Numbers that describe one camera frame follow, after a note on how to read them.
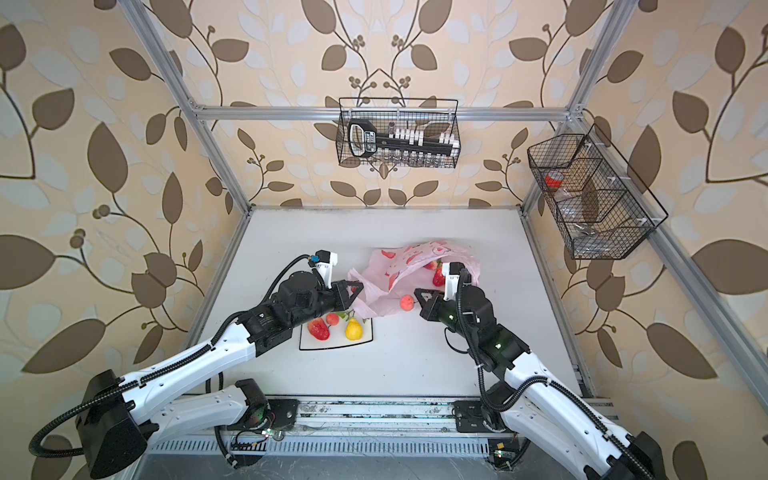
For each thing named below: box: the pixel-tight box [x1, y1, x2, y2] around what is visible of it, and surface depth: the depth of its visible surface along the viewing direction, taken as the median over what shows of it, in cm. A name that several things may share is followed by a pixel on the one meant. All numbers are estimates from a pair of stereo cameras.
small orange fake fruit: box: [400, 294, 415, 312], surface depth 74 cm
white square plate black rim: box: [299, 318, 374, 350], surface depth 88 cm
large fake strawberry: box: [308, 318, 330, 341], surface depth 86 cm
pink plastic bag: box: [347, 241, 482, 317], surface depth 82 cm
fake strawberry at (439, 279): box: [432, 267, 446, 287], surface depth 100 cm
